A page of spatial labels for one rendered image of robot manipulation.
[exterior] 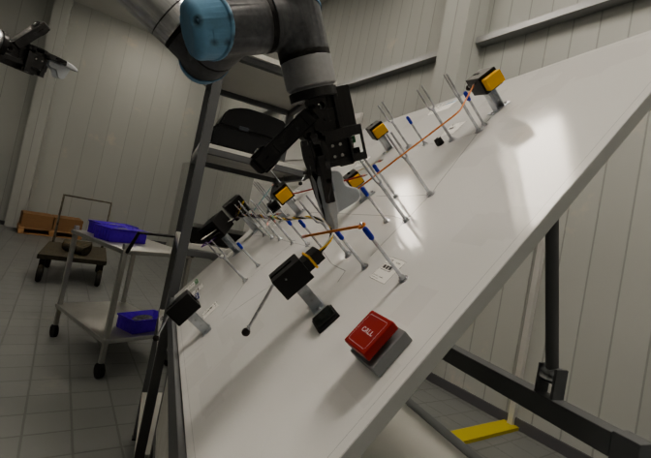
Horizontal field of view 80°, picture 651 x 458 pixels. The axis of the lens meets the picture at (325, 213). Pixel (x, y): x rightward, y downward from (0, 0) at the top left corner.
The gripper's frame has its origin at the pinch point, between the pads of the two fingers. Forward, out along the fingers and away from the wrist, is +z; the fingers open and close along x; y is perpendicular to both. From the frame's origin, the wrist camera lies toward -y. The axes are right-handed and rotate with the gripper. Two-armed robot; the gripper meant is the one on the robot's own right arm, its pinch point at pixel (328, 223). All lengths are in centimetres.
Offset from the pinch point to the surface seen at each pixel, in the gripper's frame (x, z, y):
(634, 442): -21, 40, 32
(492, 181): -5.7, -0.4, 26.0
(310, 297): 1.7, 11.7, -5.5
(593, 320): 139, 151, 201
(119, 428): 147, 109, -98
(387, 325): -20.2, 8.4, -1.0
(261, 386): -5.2, 19.4, -16.6
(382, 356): -21.1, 11.2, -2.6
